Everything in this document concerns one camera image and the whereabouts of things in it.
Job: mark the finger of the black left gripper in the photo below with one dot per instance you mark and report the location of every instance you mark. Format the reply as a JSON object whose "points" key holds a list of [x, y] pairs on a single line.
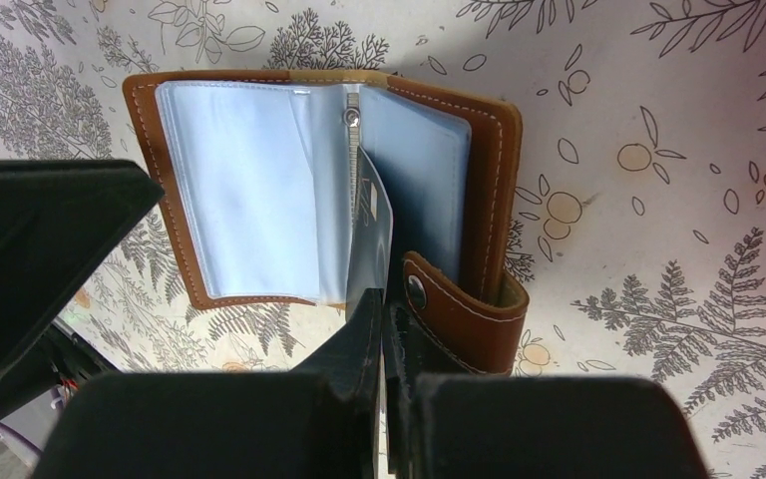
{"points": [[58, 220]]}

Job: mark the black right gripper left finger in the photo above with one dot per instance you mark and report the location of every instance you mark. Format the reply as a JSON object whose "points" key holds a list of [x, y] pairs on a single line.
{"points": [[345, 419]]}

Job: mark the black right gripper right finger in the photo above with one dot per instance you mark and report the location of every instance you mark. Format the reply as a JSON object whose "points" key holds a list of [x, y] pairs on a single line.
{"points": [[433, 425]]}

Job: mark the brown leather card holder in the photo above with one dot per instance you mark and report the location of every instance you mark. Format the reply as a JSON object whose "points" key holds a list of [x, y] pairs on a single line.
{"points": [[259, 170]]}

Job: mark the black VIP credit card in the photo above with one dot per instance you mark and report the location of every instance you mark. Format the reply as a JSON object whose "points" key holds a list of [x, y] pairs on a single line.
{"points": [[371, 234]]}

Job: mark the floral table mat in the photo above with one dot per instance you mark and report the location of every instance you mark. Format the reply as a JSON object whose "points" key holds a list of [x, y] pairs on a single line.
{"points": [[639, 224]]}

